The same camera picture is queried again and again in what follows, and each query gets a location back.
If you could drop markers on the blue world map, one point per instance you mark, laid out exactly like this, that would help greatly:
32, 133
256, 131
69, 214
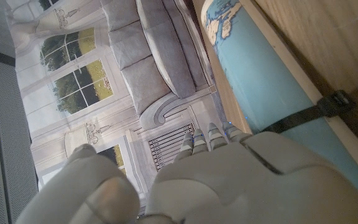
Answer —
253, 68

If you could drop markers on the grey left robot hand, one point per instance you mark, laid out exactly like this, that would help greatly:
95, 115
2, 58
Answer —
228, 180

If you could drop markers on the grey perforated panel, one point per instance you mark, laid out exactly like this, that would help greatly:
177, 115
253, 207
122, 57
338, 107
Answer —
2, 140

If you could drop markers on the printed living room backdrop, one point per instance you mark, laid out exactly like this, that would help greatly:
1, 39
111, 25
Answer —
104, 77

